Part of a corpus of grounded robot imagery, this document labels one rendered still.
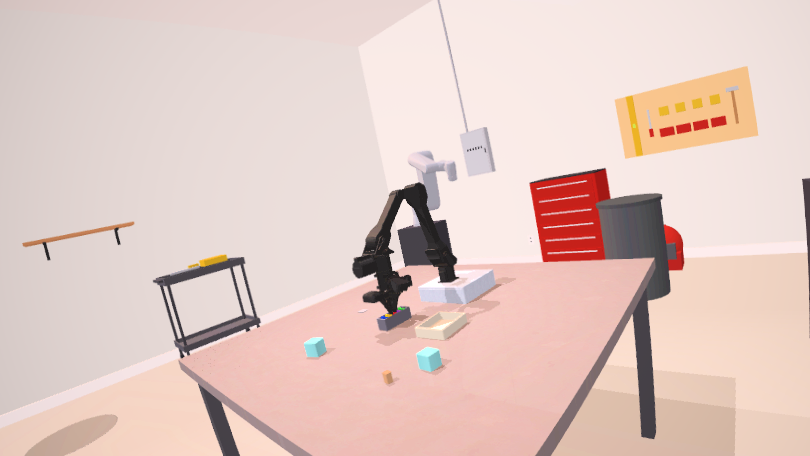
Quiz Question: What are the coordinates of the light blue cube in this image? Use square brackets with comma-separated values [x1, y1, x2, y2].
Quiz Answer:
[304, 338, 326, 357]
[416, 347, 442, 372]

